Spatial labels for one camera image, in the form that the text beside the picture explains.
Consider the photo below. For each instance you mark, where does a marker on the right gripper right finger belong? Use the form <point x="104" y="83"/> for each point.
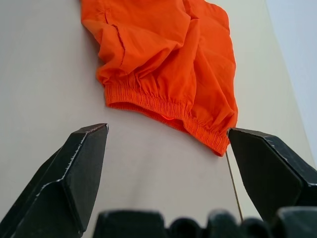
<point x="270" y="173"/>

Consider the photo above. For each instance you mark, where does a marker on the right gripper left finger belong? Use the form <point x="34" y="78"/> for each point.
<point x="62" y="188"/>

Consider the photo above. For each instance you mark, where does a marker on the orange t-shirt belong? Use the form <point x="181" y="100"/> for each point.
<point x="161" y="62"/>

